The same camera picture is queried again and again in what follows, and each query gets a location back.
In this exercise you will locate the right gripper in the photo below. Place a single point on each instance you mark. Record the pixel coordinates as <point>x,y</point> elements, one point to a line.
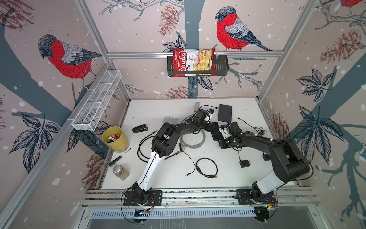
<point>221,143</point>

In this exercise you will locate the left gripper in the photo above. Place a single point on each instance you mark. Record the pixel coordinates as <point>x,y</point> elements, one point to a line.
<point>208,129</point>

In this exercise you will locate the ribbed black network switch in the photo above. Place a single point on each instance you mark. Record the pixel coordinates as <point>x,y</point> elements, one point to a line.
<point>216,134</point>

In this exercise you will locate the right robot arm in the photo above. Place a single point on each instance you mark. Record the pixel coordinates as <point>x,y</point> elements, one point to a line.
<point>288,163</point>

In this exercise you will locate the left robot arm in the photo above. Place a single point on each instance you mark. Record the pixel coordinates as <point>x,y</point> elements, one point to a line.
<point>164,143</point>

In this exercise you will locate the grey USB adapter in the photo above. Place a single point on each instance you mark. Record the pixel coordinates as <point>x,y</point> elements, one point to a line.
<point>196,107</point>

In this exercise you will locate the right black power adapter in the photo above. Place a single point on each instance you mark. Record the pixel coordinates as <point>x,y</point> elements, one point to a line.
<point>243,163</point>

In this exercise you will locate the black stapler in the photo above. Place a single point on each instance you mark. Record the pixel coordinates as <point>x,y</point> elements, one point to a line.
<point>140,128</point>

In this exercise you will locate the red chips bag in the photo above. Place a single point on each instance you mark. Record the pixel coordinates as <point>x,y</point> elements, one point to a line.
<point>193,60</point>

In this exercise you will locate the yellow cup with markers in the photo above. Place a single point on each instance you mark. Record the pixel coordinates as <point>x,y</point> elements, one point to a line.
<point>115,139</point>

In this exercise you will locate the glass jar with lid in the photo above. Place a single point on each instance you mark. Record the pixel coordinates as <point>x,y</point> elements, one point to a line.
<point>121,172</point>

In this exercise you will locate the white small network switch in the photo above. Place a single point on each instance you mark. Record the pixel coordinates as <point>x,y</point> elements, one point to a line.
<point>170,120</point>

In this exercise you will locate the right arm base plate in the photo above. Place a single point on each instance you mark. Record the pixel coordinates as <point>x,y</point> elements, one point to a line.
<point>251,197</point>

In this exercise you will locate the black wire wall basket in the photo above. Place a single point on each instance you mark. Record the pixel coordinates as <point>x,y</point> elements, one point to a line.
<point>220,63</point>

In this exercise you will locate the black handled screwdriver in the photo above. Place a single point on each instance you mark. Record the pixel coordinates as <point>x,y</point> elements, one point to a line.
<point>112,163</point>

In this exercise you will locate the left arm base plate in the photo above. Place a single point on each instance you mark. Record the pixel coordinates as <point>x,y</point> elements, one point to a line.
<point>138,197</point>

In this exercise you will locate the white mesh wall shelf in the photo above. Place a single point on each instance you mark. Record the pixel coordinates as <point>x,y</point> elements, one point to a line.
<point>93,109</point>

